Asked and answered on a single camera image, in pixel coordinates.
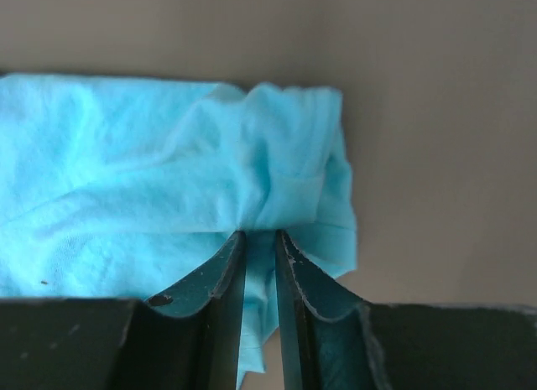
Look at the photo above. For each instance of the bright cyan t shirt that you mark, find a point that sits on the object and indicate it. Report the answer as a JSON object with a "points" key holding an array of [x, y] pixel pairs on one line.
{"points": [[120, 187]]}

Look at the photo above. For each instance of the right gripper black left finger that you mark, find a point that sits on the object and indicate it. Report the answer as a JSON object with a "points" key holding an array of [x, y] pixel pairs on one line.
{"points": [[187, 336]]}

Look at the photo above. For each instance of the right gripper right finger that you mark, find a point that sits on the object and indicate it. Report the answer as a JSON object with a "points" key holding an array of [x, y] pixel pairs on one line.
{"points": [[325, 332]]}

